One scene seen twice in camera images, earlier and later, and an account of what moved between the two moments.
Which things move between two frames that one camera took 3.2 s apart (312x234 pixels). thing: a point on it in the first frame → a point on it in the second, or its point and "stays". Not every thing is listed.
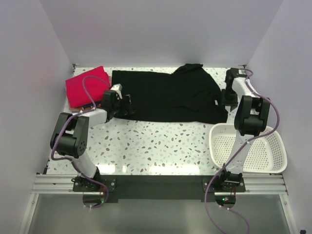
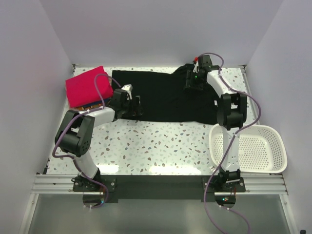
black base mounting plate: (159, 187) stays
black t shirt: (189, 94) stays
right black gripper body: (229, 97) → (198, 82)
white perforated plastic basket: (266, 154) stays
